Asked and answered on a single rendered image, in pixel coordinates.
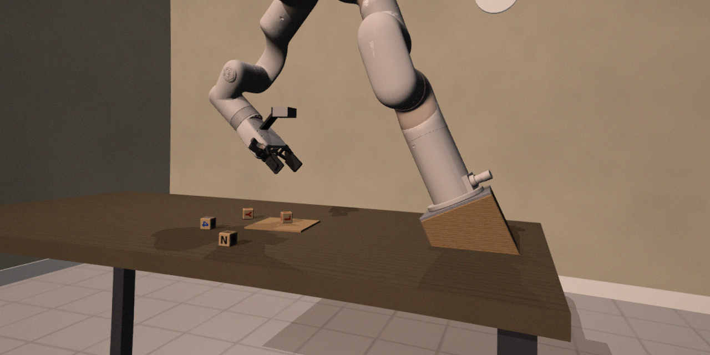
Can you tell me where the tan flat mat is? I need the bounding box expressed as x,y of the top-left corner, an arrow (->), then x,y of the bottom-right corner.
245,217 -> 320,232

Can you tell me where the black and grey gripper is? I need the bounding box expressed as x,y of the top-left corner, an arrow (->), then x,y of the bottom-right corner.
236,114 -> 302,174

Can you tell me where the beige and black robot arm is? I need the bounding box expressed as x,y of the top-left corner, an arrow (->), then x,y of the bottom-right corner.
209,0 -> 493,212

